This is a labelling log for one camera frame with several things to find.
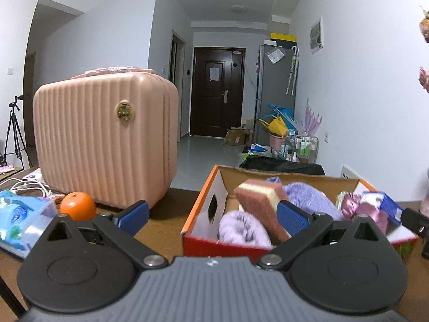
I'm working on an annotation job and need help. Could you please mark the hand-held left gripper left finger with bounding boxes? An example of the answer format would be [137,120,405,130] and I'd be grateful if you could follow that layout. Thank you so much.
[25,200,169,270]

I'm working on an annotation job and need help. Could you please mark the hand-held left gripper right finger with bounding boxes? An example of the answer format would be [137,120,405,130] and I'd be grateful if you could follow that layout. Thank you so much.
[256,199,393,270]

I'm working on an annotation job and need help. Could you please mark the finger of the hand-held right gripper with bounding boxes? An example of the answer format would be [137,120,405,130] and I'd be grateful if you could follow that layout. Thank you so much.
[400,207,429,236]

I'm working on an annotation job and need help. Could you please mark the purple knit hat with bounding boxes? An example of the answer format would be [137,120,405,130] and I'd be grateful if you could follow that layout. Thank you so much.
[282,182,344,222]

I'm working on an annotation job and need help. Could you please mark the blue and white pouch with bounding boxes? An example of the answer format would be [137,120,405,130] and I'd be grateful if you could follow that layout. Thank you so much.
[361,191,404,227]

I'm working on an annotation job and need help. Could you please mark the pink layered sponge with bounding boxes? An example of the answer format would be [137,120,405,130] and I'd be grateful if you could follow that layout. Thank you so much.
[234,178,292,245]

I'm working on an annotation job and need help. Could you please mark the purple fluffy scrunchie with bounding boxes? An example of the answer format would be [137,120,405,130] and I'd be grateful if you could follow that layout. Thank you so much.
[218,210,273,248]

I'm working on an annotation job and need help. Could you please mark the orange cardboard box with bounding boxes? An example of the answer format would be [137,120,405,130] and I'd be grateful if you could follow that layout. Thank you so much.
[180,164,419,262]

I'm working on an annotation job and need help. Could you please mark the pink textured vase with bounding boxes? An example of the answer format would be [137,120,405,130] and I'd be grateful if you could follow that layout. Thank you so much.
[420,168,429,216]

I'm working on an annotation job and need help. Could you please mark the black bag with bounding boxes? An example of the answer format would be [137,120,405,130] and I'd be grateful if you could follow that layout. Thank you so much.
[239,156,326,176]

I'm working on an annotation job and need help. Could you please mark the orange fruit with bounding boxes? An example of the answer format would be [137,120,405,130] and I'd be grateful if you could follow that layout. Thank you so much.
[59,192,97,221]

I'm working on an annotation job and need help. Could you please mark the metal trolley with bottles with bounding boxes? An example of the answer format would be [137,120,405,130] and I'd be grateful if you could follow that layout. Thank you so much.
[280,135,319,164]

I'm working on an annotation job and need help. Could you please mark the pink bin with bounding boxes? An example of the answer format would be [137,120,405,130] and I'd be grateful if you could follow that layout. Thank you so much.
[269,132,285,151]

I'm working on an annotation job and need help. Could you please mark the pink ribbed suitcase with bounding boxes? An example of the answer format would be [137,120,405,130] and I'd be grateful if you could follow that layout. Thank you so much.
[32,70,180,210]

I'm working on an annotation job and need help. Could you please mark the yellow plastic toy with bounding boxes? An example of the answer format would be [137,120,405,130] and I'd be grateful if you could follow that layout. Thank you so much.
[258,116,289,136]

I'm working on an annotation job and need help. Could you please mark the brown cardboard carton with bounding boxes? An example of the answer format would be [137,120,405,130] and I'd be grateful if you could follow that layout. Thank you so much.
[224,127,250,146]

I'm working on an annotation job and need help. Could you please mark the blue tissue pack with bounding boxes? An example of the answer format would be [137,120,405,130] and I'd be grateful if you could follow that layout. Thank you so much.
[0,189,57,254]

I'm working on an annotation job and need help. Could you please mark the dark brown entrance door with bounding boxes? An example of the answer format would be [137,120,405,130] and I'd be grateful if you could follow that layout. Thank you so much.
[190,47,246,140]

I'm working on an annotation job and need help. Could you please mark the grey refrigerator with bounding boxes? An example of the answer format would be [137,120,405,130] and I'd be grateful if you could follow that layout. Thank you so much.
[253,42,299,148]

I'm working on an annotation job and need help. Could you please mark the dark side door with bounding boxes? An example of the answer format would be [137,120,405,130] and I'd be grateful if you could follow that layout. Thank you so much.
[170,30,186,141]

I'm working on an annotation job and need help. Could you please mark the pink cloth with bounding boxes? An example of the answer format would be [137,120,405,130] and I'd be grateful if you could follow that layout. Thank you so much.
[70,66,156,80]

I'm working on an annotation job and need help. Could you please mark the folded white umbrella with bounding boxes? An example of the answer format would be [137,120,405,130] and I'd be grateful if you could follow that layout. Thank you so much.
[286,46,299,96]

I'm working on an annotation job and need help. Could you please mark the clear plastic bag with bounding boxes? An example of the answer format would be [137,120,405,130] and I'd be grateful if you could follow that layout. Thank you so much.
[266,46,286,64]

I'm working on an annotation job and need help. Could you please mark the brown room door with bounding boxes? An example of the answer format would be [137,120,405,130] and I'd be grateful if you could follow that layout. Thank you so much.
[23,51,37,103]

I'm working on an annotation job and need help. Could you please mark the yellow and black box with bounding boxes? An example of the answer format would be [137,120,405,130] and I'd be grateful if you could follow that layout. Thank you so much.
[270,32,297,45]

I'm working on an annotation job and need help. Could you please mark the bunch of dried pink roses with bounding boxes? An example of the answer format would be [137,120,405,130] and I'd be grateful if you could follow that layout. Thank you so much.
[418,6,429,93]

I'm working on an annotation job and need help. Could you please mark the purple flower wall decoration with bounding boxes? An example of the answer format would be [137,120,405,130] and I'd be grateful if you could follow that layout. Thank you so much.
[303,98,323,136]

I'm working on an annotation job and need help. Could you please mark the blue plastic frame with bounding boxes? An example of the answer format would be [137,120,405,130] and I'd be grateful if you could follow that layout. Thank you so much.
[267,104,297,130]

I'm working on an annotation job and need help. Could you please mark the white cables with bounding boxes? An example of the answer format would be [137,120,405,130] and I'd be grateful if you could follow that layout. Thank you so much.
[7,178,54,198]

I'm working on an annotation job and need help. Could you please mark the black camera tripod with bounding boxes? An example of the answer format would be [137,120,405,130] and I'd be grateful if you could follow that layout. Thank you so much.
[2,96,29,170]

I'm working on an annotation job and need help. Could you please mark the wall electrical panel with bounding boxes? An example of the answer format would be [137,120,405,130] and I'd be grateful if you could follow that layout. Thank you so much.
[310,17,325,54]

